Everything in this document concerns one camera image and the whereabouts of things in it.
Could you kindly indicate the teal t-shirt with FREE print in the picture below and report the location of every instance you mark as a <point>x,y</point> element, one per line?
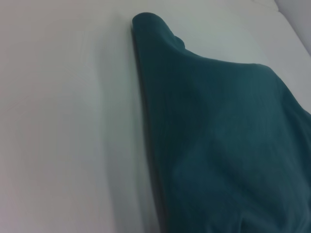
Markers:
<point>218,133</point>

